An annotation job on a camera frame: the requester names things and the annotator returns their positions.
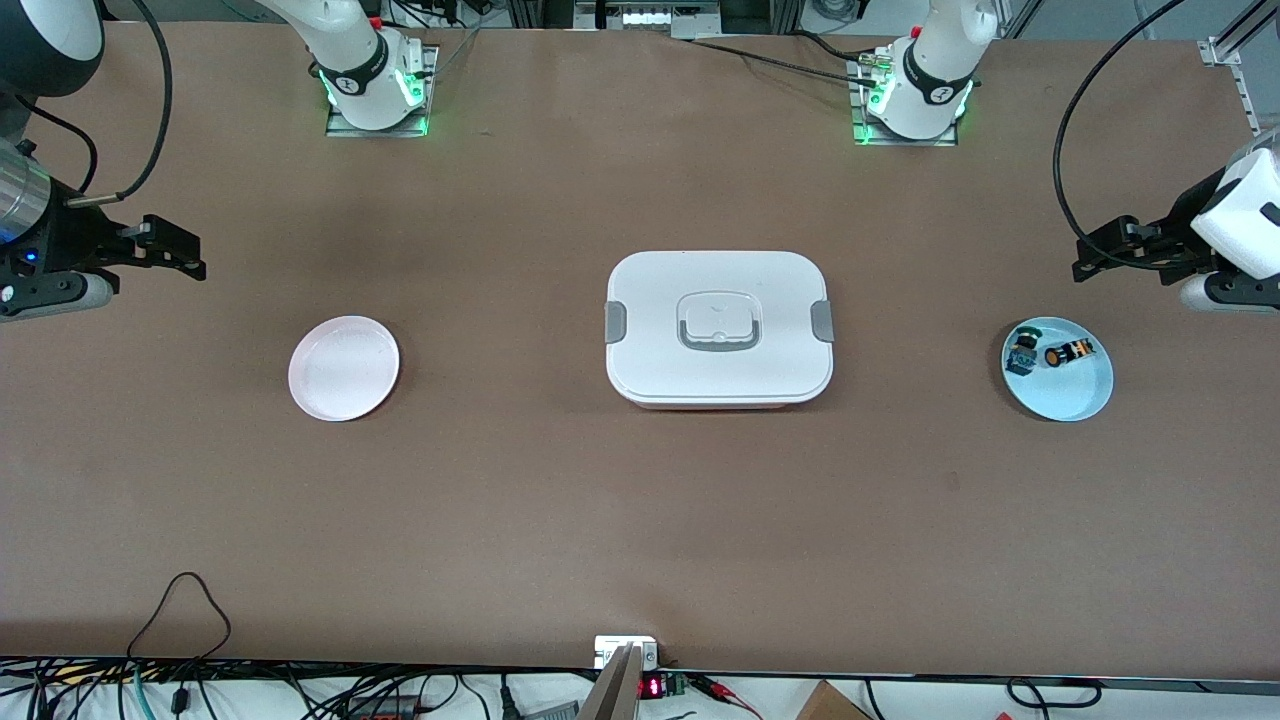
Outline white lidded box grey clips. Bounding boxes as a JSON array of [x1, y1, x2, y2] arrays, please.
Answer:
[[604, 250, 835, 411]]

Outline brown cardboard box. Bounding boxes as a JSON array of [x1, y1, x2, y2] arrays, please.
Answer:
[[795, 681, 873, 720]]

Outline small white box device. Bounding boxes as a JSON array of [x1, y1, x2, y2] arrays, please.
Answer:
[[594, 636, 659, 669]]

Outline light blue round plate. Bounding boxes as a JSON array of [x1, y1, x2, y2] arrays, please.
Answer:
[[1002, 315, 1116, 422]]

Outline pink round plate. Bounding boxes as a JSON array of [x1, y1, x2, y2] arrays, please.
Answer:
[[288, 316, 400, 422]]

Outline white electronics unit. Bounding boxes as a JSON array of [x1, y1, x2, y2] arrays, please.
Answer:
[[573, 0, 723, 36]]

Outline red clip lead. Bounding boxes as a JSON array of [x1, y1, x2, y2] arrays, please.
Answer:
[[690, 675, 763, 720]]

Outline grey flat bar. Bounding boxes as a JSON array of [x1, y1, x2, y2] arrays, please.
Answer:
[[578, 643, 646, 720]]

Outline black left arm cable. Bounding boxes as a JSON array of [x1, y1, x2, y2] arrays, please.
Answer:
[[1053, 0, 1187, 271]]

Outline green push-button switch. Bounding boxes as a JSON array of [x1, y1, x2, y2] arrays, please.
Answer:
[[1005, 324, 1043, 377]]

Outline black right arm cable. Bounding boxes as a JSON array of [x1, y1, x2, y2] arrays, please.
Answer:
[[15, 0, 174, 206]]

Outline aluminium frame profile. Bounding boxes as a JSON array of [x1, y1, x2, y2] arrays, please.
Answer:
[[1198, 0, 1280, 191]]

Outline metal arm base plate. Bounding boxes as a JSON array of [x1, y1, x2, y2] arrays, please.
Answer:
[[325, 45, 439, 138], [850, 55, 961, 148]]

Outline thin black cable loop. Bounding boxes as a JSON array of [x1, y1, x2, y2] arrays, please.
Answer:
[[127, 572, 233, 663]]

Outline black cable to arm base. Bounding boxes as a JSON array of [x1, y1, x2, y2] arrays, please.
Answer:
[[672, 28, 881, 83]]

